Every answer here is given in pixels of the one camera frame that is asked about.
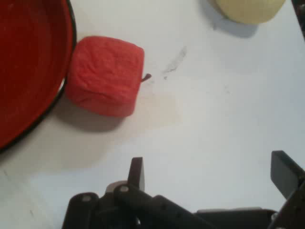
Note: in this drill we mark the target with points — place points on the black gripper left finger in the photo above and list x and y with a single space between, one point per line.
135 176

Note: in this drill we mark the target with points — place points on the yellow toy pear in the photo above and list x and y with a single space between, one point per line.
250 9

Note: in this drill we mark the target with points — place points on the red toy apple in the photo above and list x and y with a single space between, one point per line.
107 74

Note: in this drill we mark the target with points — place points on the red round plate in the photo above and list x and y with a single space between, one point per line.
31 62

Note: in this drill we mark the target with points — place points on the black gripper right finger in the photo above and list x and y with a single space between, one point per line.
283 171

